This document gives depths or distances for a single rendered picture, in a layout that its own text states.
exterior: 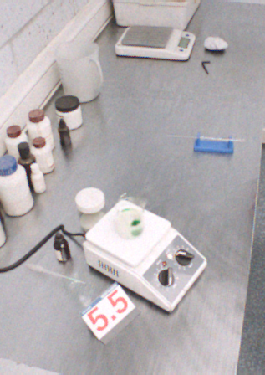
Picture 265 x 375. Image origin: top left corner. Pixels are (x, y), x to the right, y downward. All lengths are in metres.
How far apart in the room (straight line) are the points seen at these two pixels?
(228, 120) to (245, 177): 0.24
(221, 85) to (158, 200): 0.54
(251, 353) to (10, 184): 1.05
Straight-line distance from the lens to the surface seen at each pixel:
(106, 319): 0.81
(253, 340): 1.68
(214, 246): 0.92
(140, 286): 0.81
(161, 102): 1.33
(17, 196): 0.98
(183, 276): 0.83
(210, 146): 1.14
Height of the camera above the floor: 1.46
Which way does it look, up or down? 44 degrees down
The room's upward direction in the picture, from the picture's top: 4 degrees counter-clockwise
